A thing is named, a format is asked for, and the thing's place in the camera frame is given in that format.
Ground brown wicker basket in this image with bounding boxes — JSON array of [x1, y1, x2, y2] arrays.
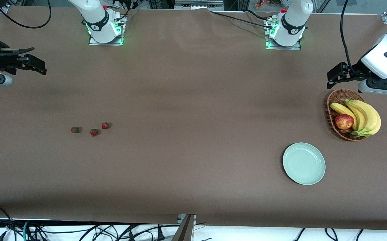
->
[[327, 88, 370, 142]]

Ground small yellow banana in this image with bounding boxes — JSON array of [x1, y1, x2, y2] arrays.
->
[[330, 102, 358, 131]]

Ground aluminium profile post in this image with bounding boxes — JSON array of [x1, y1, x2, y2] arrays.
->
[[172, 214, 196, 241]]

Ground large yellow banana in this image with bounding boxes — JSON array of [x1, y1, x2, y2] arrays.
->
[[349, 100, 381, 138]]

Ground pale green round plate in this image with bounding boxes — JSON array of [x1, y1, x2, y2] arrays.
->
[[282, 142, 326, 186]]

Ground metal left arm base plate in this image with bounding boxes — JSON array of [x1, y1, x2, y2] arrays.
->
[[265, 18, 302, 51]]

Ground grey metal box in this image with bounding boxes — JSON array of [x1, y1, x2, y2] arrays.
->
[[174, 0, 224, 10]]

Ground red apple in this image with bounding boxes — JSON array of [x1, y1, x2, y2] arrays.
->
[[335, 114, 355, 130]]

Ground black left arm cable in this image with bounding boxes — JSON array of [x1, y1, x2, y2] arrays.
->
[[340, 0, 361, 72]]

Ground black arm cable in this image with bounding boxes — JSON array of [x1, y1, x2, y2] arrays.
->
[[0, 0, 52, 56], [340, 0, 361, 72]]

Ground short black table cable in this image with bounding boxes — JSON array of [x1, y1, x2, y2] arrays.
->
[[244, 9, 275, 21]]

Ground colourful background items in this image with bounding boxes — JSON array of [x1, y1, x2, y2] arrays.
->
[[255, 0, 281, 10]]

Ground brown table cover sheet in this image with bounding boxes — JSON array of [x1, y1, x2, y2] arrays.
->
[[0, 6, 387, 231]]

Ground long black table cable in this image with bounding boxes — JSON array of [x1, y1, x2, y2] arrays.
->
[[210, 11, 271, 29]]

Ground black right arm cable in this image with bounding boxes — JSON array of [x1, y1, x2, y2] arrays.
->
[[0, 0, 52, 56]]

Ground black base cable bundle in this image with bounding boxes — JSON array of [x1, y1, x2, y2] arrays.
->
[[108, 0, 139, 21]]

